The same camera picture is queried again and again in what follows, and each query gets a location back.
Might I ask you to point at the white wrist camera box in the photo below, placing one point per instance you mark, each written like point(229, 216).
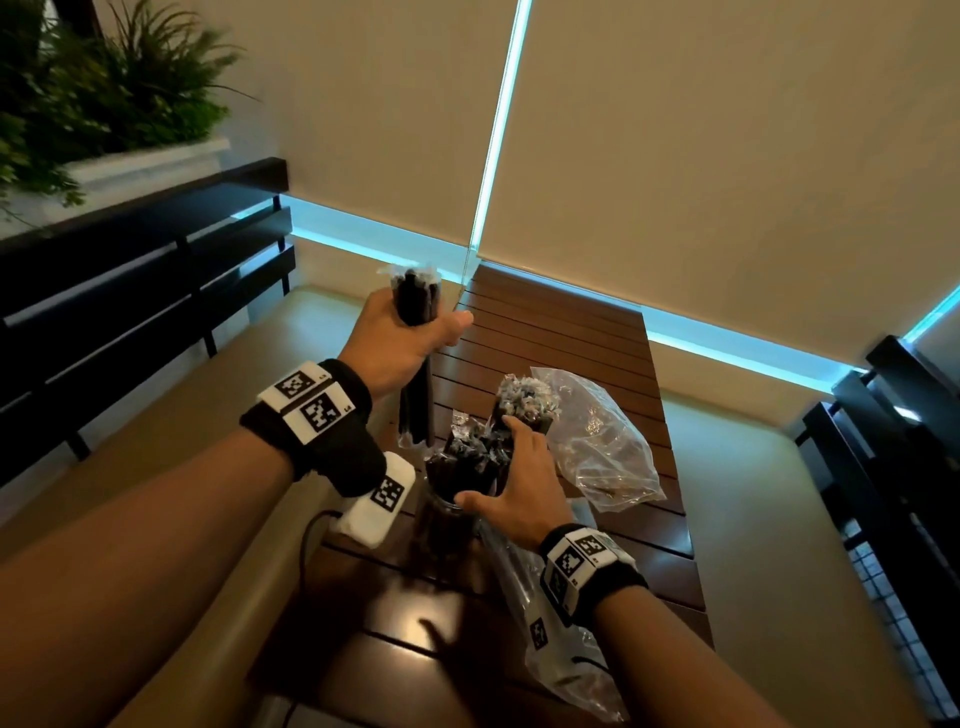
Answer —
point(371, 517)
point(555, 652)

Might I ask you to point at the clear plastic zip bag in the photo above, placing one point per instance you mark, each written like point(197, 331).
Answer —
point(607, 457)
point(517, 585)

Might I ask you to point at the green plant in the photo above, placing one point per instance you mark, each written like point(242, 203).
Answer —
point(90, 90)

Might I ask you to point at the black straw bundle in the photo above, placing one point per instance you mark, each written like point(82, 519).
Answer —
point(416, 300)

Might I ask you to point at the person's left hand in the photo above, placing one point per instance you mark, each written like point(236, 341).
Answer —
point(382, 345)

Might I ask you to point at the beige roller blind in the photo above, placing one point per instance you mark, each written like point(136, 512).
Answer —
point(750, 150)
point(375, 112)
point(941, 341)

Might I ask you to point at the white planter ledge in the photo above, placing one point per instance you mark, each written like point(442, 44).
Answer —
point(142, 169)

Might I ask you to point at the person's right hand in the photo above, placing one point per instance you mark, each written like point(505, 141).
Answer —
point(536, 495)

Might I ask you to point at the black wristband with white markers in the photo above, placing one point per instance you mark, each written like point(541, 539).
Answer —
point(615, 581)
point(349, 457)

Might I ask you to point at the person's right forearm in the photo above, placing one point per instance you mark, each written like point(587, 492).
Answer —
point(675, 667)

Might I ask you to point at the beige padded bench seat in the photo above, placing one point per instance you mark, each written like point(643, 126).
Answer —
point(787, 562)
point(225, 420)

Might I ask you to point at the black slatted bench backrest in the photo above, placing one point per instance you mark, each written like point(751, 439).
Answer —
point(900, 465)
point(112, 300)

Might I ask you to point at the transparent plastic cup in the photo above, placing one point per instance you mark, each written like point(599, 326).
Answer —
point(446, 525)
point(544, 429)

